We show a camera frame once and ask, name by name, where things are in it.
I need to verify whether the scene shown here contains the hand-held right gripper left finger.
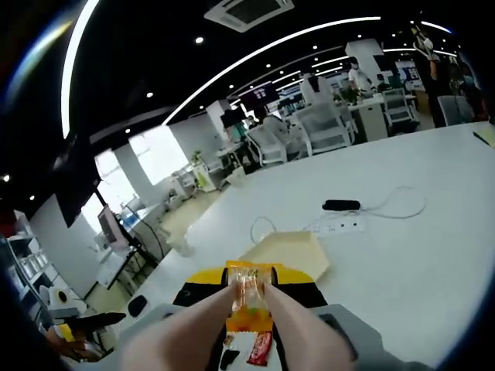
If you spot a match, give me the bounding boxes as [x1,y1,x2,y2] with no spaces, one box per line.
[118,265,231,349]

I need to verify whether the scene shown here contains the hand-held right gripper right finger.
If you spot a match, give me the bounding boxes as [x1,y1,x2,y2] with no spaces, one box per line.
[270,264,434,371]

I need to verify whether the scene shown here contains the pale pink food tongs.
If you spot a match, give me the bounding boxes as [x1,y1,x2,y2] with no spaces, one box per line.
[118,284,359,371]

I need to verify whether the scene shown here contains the cream hexagonal container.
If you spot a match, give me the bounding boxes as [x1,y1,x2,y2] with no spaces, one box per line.
[237,230,332,283]

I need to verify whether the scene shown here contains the yellow cake packet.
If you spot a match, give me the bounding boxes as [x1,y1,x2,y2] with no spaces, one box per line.
[224,260,276,334]

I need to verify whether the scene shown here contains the red chocolate bar packet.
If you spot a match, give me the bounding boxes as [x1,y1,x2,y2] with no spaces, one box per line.
[246,331,274,366]

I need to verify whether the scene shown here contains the dark snack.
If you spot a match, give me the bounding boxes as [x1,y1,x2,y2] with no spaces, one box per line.
[219,349,241,370]

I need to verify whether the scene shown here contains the person's left hand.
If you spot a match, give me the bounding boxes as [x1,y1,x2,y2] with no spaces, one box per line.
[46,335,105,364]

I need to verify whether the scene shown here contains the black oval case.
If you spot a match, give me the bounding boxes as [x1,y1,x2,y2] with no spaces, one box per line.
[127,295,150,317]

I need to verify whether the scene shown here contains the white paper cup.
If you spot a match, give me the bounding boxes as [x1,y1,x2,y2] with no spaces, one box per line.
[176,235,196,258]

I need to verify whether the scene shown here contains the metal storage shelf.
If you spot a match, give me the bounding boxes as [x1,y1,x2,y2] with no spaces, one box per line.
[5,231,63,302]

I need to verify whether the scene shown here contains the white power strip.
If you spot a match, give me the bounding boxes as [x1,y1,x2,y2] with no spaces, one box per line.
[309,216,367,237]

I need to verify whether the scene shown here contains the computer monitor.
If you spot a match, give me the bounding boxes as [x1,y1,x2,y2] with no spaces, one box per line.
[96,204,128,254]

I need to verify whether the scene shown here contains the black oblong device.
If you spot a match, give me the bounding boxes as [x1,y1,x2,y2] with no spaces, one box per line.
[322,199,363,213]

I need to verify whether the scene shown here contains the large black display screen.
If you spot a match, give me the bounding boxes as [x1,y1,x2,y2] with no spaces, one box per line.
[53,133,104,229]

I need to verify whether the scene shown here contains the white rolling cabinet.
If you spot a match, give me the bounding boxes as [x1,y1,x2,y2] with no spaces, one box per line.
[191,162,221,192]

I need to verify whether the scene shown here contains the white mesh office chair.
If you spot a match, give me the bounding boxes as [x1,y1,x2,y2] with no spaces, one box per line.
[247,125,289,165]
[295,104,355,150]
[382,87,418,127]

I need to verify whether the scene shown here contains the hanging dark display screen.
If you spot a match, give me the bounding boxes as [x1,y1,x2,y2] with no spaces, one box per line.
[239,81,278,106]

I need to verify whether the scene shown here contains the curved ceiling light strip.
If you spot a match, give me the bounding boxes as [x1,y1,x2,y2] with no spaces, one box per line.
[60,0,102,141]
[162,15,383,127]

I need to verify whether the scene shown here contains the ceiling air conditioner vent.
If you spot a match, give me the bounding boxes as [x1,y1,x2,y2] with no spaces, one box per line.
[203,0,295,34]

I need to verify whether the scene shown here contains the thin white cable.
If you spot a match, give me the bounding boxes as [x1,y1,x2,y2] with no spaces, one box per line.
[250,216,279,247]

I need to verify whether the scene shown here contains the white looped cable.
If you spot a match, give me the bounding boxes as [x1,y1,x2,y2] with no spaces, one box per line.
[359,185,426,220]

